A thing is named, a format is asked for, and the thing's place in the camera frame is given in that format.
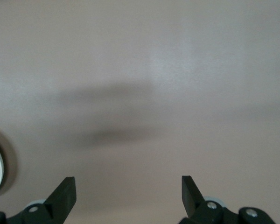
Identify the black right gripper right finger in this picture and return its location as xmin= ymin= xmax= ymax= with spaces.
xmin=178 ymin=175 xmax=279 ymax=224

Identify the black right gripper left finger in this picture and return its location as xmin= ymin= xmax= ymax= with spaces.
xmin=0 ymin=176 xmax=77 ymax=224

